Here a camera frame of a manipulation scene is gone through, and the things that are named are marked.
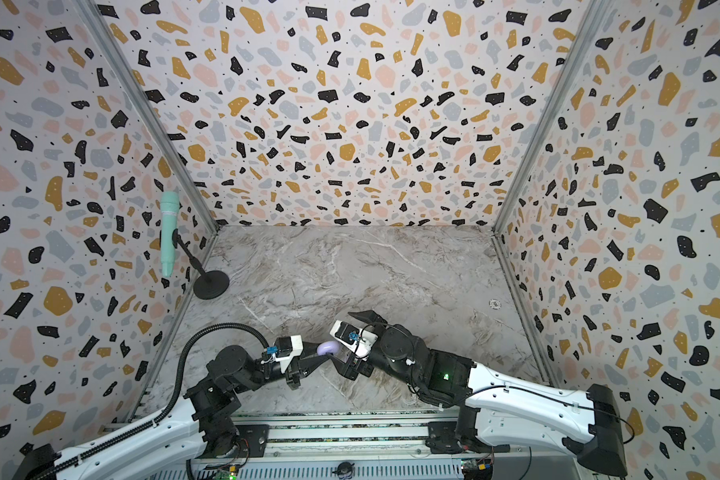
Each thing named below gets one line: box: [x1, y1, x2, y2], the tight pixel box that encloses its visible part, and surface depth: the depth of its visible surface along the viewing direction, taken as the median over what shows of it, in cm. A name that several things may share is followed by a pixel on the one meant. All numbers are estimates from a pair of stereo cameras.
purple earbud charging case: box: [316, 341, 341, 356], surface depth 65 cm
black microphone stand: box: [172, 228, 230, 300], surface depth 105 cm
